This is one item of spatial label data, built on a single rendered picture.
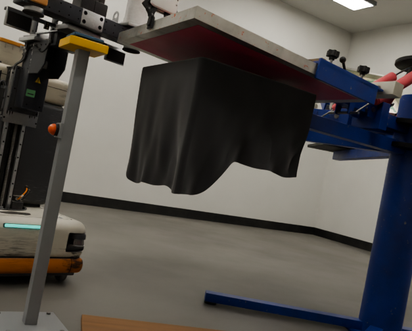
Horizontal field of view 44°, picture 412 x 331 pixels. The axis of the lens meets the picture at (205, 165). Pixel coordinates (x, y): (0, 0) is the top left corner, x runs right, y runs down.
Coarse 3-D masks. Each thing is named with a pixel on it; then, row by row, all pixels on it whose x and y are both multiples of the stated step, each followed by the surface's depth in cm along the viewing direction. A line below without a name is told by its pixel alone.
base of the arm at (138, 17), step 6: (132, 0) 209; (138, 0) 208; (132, 6) 208; (138, 6) 208; (126, 12) 210; (132, 12) 208; (138, 12) 208; (144, 12) 210; (126, 18) 209; (132, 18) 208; (138, 18) 209; (144, 18) 210; (138, 24) 207
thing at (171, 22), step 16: (176, 16) 153; (192, 16) 144; (208, 16) 146; (128, 32) 185; (144, 32) 172; (160, 32) 166; (224, 32) 149; (240, 32) 152; (256, 48) 156; (272, 48) 159; (288, 64) 165; (304, 64) 166; (352, 96) 184
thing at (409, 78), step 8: (392, 72) 240; (400, 72) 244; (408, 72) 252; (376, 80) 248; (384, 80) 236; (392, 80) 238; (400, 80) 224; (408, 80) 225; (368, 104) 216; (376, 104) 219
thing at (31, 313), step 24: (72, 48) 168; (96, 48) 165; (72, 72) 168; (72, 96) 167; (72, 120) 167; (48, 192) 168; (48, 216) 166; (48, 240) 167; (48, 264) 167; (0, 312) 172; (24, 312) 167; (48, 312) 180
